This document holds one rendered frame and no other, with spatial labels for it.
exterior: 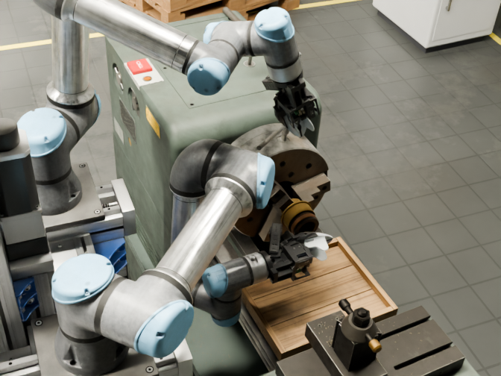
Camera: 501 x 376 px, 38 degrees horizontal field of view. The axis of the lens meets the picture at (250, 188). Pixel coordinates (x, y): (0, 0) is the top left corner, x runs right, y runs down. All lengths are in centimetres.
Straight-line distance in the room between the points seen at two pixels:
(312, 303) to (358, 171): 193
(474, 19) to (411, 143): 125
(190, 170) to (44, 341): 48
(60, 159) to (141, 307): 57
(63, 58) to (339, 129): 261
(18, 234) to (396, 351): 93
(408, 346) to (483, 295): 158
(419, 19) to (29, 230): 375
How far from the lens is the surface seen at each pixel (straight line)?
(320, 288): 205
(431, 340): 189
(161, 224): 229
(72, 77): 179
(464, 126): 438
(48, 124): 177
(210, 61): 143
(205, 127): 198
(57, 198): 183
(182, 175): 164
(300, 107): 162
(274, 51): 153
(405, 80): 469
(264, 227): 205
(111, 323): 136
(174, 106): 204
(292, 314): 198
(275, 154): 191
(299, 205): 193
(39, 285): 167
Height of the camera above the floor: 241
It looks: 41 degrees down
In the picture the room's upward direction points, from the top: 4 degrees clockwise
